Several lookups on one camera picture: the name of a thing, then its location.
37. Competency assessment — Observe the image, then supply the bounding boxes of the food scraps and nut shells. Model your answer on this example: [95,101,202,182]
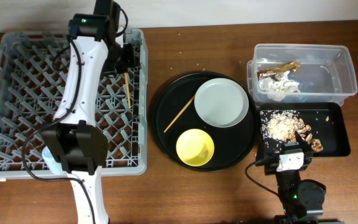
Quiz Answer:
[260,110,324,154]

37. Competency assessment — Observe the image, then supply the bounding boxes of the white paper napkin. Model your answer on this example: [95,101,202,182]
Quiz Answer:
[259,70,301,102]

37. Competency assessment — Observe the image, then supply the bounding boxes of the gold snack wrapper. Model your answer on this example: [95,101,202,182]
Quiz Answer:
[257,62,301,78]

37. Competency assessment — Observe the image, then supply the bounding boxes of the yellow bowl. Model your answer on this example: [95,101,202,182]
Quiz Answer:
[175,129,215,167]

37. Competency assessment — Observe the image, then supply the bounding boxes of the grey round plate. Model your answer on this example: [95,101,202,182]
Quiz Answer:
[194,78,249,128]

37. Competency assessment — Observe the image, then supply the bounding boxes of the light blue cup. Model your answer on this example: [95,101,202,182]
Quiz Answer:
[42,146,67,175]

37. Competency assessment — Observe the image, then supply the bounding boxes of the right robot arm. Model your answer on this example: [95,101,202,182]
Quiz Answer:
[264,132,326,223]

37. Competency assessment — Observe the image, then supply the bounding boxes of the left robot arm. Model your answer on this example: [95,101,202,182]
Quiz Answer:
[40,1,135,223]

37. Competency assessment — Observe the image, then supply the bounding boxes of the clear plastic waste bin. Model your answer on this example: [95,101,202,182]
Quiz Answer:
[247,44,358,105]

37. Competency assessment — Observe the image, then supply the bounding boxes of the grey plastic dishwasher rack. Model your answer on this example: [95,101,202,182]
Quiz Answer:
[0,29,148,181]

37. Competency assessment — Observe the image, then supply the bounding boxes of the black rectangular tray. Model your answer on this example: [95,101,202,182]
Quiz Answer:
[259,102,351,157]

